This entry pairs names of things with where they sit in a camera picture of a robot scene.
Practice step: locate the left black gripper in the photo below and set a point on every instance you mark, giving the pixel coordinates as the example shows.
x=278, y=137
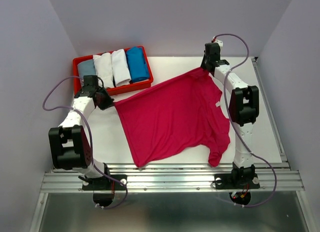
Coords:
x=108, y=102

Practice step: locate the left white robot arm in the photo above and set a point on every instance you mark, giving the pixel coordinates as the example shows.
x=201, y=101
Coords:
x=71, y=143

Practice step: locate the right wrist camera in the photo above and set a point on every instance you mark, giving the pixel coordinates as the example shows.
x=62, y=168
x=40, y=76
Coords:
x=219, y=42

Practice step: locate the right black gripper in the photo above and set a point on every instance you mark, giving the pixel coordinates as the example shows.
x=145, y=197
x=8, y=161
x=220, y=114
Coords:
x=203, y=63

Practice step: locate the blue rolled t-shirt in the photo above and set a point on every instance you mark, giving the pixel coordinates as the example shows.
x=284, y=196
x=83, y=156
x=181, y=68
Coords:
x=137, y=65

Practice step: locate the aluminium mounting rail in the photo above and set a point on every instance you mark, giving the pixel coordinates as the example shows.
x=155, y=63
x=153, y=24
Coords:
x=175, y=178

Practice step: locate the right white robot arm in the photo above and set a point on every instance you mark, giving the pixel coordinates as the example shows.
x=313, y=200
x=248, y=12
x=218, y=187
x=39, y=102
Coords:
x=243, y=108

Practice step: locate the white textured rolled t-shirt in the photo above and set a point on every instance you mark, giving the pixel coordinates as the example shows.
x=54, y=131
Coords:
x=104, y=69

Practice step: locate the pink t-shirt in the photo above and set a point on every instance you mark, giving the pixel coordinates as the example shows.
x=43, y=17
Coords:
x=174, y=115

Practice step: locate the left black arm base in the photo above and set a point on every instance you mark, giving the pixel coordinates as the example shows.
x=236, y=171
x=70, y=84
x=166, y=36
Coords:
x=100, y=184

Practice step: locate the grey rolled t-shirt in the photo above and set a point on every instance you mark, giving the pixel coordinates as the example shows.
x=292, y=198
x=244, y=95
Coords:
x=86, y=68

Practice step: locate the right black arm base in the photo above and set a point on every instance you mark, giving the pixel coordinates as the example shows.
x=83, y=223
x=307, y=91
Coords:
x=232, y=179

